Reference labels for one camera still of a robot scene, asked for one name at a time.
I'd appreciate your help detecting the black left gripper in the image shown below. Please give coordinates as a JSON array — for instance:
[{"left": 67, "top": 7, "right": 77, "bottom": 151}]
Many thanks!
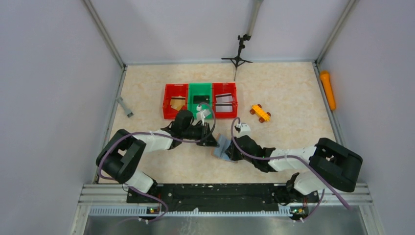
[{"left": 182, "top": 122, "right": 220, "bottom": 147}]

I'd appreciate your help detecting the gold card with stripe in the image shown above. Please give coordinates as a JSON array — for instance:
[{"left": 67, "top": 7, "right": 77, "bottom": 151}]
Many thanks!
[{"left": 170, "top": 96, "right": 186, "bottom": 102}]

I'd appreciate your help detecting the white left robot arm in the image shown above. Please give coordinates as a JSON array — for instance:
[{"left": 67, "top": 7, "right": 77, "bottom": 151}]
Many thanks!
[{"left": 95, "top": 110, "right": 219, "bottom": 202}]

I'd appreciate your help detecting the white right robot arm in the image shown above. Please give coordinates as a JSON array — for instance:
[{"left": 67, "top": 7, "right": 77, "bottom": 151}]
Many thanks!
[{"left": 224, "top": 135, "right": 363, "bottom": 202}]

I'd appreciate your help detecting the white card in bin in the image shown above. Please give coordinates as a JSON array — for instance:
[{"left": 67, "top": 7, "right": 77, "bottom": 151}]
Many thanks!
[{"left": 215, "top": 103, "right": 233, "bottom": 113}]

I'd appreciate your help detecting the black card in green bin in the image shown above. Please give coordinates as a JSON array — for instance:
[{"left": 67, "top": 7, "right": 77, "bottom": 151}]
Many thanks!
[{"left": 192, "top": 95, "right": 210, "bottom": 104}]

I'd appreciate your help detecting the card with black stripe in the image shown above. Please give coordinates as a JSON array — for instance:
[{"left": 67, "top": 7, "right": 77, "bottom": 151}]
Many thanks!
[{"left": 215, "top": 93, "right": 233, "bottom": 103}]

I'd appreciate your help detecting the yellow toy brick car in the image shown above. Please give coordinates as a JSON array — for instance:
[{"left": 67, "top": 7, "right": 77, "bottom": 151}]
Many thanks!
[{"left": 250, "top": 104, "right": 271, "bottom": 123}]

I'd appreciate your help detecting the green plastic bin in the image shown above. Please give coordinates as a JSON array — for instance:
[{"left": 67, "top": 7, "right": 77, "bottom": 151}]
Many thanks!
[{"left": 187, "top": 83, "right": 213, "bottom": 119}]

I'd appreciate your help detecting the right red plastic bin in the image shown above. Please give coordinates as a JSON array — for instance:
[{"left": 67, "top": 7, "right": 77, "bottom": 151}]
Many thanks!
[{"left": 212, "top": 83, "right": 238, "bottom": 119}]

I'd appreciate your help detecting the red plastic bin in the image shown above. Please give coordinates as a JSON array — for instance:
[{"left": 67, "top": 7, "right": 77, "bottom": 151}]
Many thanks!
[
  {"left": 162, "top": 84, "right": 189, "bottom": 119},
  {"left": 212, "top": 83, "right": 238, "bottom": 119}
]

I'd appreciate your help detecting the left red plastic bin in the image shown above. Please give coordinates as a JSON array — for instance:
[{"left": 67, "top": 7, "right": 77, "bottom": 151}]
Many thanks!
[{"left": 162, "top": 84, "right": 189, "bottom": 119}]

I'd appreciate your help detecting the grey small tool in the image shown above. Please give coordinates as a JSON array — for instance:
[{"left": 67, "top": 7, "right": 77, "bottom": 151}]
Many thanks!
[{"left": 116, "top": 96, "right": 134, "bottom": 118}]

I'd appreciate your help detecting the orange flashlight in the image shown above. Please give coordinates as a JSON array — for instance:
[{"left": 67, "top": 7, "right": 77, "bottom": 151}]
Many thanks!
[{"left": 320, "top": 70, "right": 336, "bottom": 111}]

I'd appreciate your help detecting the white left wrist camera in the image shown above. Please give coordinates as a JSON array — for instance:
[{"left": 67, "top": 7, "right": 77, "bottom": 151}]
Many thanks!
[{"left": 196, "top": 104, "right": 211, "bottom": 124}]

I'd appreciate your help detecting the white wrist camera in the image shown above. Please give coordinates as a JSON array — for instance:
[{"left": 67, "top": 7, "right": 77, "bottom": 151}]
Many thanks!
[
  {"left": 235, "top": 123, "right": 251, "bottom": 138},
  {"left": 196, "top": 104, "right": 211, "bottom": 124}
]

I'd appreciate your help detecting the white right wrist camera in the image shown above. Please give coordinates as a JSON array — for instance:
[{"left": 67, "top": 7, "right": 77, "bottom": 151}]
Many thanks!
[{"left": 235, "top": 123, "right": 251, "bottom": 138}]

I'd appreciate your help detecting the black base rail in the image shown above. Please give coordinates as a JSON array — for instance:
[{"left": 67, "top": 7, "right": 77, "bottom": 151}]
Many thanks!
[{"left": 147, "top": 183, "right": 319, "bottom": 205}]

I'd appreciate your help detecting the black camera tripod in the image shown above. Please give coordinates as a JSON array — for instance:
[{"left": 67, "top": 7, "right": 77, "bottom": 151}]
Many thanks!
[{"left": 221, "top": 34, "right": 253, "bottom": 81}]

